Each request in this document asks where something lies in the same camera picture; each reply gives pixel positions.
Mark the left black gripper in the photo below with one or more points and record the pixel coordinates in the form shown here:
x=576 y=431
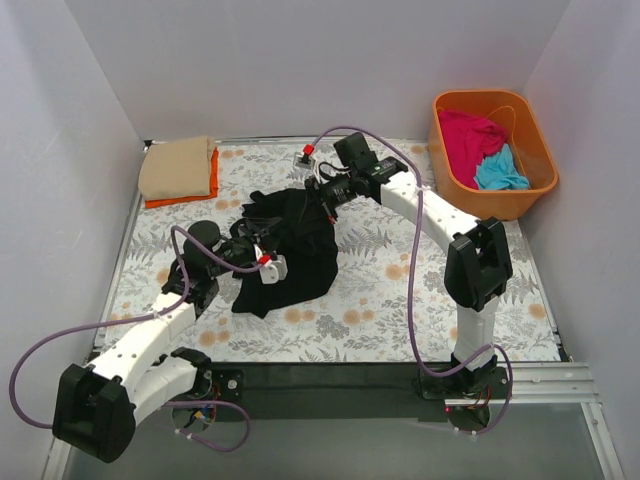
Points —
x=251 y=245

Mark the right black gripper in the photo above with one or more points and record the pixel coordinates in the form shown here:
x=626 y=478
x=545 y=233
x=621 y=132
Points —
x=320 y=193

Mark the black t-shirt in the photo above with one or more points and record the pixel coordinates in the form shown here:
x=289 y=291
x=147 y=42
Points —
x=305 y=237

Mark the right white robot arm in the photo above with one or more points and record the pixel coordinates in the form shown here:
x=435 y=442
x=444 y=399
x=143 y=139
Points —
x=478 y=263

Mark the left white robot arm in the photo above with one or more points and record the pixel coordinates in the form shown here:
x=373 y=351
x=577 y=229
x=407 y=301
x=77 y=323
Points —
x=99 y=405

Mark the orange folded t-shirt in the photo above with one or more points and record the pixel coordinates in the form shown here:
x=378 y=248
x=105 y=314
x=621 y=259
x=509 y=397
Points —
x=213 y=189

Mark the beige folded t-shirt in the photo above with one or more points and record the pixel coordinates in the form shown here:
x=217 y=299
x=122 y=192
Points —
x=176 y=169

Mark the pink t-shirt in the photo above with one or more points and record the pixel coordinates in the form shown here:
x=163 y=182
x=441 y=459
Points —
x=468 y=139

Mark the orange plastic basket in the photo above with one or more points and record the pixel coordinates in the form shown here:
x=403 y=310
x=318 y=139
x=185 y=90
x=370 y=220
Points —
x=531 y=155

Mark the turquoise t-shirt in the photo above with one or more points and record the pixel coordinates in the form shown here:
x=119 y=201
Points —
x=498 y=172

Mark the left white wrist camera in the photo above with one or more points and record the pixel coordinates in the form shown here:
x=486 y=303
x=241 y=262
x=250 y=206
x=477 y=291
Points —
x=273 y=268

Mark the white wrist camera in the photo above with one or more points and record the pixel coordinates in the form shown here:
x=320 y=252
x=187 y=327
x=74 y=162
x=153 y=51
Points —
x=304 y=159
x=273 y=268

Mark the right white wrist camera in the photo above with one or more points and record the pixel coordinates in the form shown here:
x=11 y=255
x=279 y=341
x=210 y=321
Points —
x=304 y=159

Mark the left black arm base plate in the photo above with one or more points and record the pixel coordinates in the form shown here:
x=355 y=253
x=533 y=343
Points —
x=215 y=384

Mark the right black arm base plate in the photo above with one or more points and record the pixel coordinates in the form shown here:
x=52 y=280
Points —
x=463 y=385

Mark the aluminium frame rail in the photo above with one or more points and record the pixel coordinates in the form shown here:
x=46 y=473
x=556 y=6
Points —
x=528 y=383

